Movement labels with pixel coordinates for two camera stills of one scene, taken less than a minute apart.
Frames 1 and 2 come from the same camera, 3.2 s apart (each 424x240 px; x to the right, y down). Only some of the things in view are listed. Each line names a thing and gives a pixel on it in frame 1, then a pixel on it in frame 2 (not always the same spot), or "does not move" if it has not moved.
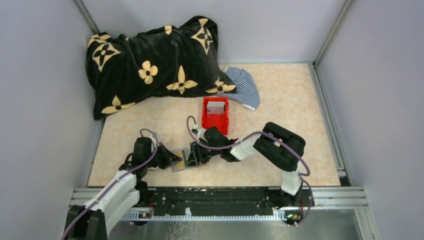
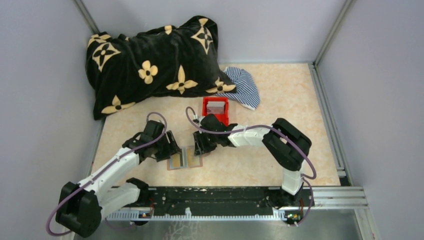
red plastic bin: x=220 y=121 does not move
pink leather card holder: x=180 y=166 does not move
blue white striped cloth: x=247 y=93 does not move
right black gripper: x=194 y=159 to x=201 y=148
